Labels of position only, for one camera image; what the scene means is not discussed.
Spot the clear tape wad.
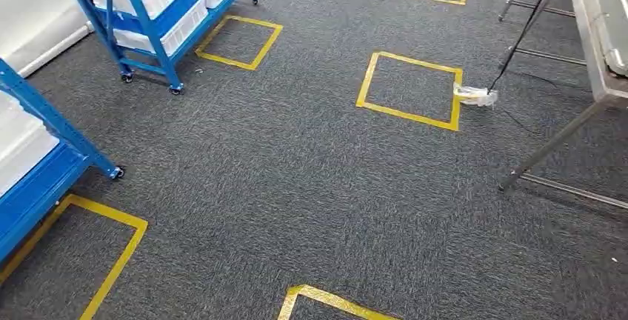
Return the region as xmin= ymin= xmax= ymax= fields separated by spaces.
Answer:
xmin=452 ymin=81 xmax=499 ymax=109

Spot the blue plastic crate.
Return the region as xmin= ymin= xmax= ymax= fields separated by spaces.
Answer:
xmin=94 ymin=0 xmax=203 ymax=39

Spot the blue wheeled shelf cart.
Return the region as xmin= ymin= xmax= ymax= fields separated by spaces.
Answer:
xmin=53 ymin=0 xmax=261 ymax=96
xmin=0 ymin=57 xmax=127 ymax=266

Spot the steel bench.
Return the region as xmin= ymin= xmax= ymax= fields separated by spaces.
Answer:
xmin=497 ymin=0 xmax=628 ymax=211

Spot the steel tray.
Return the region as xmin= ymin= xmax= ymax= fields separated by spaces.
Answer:
xmin=582 ymin=0 xmax=628 ymax=79

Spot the black floor cable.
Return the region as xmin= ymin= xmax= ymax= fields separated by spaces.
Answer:
xmin=487 ymin=0 xmax=566 ymax=94

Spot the white wall panel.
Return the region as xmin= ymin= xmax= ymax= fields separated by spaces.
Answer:
xmin=0 ymin=0 xmax=95 ymax=79

